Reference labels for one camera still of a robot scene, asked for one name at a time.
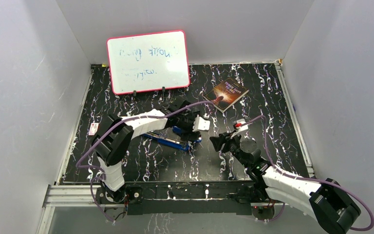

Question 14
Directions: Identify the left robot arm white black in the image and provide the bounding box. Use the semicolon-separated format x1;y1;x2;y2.
93;99;210;203

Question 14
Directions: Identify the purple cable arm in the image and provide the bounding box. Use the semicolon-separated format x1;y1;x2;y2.
238;115;374;232
75;100;215;223

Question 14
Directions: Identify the paperback book orange cover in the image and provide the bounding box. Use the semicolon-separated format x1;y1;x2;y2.
204;78;249;113

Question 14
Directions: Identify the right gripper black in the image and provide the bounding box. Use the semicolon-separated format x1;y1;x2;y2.
209;131;250;168

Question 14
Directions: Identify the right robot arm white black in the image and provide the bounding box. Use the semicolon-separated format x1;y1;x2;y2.
209;133;361;234

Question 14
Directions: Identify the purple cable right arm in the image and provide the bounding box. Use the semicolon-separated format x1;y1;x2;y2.
238;115;374;232

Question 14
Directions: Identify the whiteboard with pink frame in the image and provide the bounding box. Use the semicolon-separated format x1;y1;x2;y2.
106;30;190;95

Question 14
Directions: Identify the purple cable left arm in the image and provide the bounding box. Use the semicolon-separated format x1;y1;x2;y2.
75;100;215;223

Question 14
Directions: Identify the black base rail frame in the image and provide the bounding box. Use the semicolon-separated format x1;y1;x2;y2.
95;180;278;218

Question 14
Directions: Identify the small red staple box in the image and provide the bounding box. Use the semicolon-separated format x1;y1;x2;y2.
88;122;99;136

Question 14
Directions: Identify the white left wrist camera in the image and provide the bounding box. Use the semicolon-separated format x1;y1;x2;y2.
192;115;210;132

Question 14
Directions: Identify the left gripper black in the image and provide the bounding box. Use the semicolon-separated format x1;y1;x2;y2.
176;113;203;140

